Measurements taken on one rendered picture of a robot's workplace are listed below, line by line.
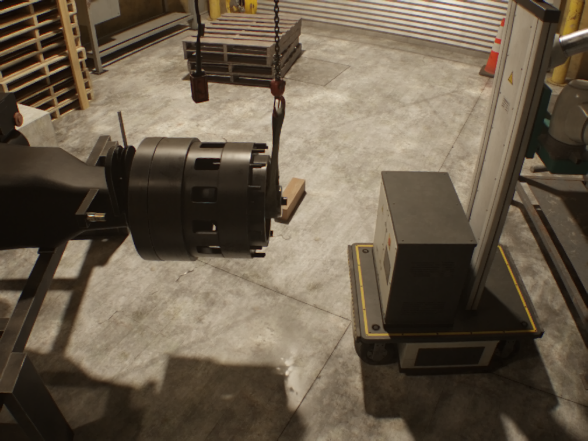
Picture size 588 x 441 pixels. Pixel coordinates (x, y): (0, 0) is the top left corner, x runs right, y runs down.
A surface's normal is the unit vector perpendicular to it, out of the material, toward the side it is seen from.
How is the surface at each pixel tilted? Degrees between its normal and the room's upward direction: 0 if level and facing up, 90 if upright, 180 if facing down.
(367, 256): 0
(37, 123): 90
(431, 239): 0
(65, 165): 27
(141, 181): 40
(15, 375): 0
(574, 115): 86
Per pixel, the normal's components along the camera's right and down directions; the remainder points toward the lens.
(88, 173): 0.10, -0.79
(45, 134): 0.88, 0.29
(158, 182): -0.03, -0.18
